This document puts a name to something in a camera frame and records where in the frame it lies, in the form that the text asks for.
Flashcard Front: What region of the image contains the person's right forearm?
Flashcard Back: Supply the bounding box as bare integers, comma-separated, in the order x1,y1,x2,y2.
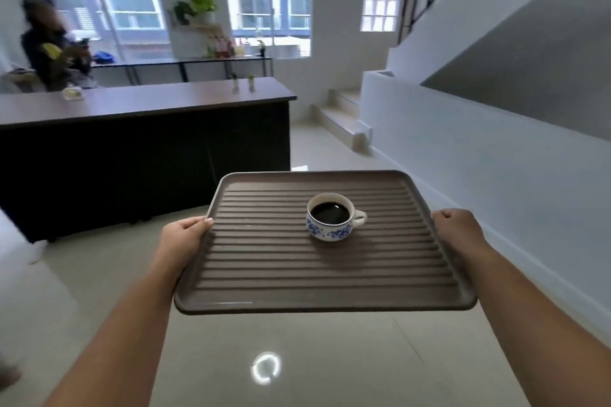
463,244,611,407

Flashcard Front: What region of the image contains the row of bottles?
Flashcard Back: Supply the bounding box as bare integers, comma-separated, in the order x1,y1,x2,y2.
206,34,237,59

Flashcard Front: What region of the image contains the person's right hand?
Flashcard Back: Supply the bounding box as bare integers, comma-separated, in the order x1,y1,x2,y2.
430,209,493,262

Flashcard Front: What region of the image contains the sliding glass window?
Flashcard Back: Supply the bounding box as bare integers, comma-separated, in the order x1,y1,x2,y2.
221,0,314,59

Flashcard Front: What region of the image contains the person's left forearm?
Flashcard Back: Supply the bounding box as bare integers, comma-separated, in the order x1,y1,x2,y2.
43,254,192,407

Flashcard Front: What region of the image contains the grey ribbed tray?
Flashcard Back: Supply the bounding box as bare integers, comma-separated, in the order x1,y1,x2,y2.
173,169,479,317

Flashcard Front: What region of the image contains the dark wooden table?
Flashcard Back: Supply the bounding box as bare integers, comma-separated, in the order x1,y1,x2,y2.
0,76,298,244

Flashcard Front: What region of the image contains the white blue patterned cup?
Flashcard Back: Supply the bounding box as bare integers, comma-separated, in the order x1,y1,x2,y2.
305,191,369,243

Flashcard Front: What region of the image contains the person's left hand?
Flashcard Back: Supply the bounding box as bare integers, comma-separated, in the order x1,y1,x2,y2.
160,216,214,279

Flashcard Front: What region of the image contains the leafy green potted plant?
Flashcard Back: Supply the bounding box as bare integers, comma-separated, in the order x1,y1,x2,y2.
171,0,219,27

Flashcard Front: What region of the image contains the white staircase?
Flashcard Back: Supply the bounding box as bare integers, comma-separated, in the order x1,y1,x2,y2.
313,86,374,153

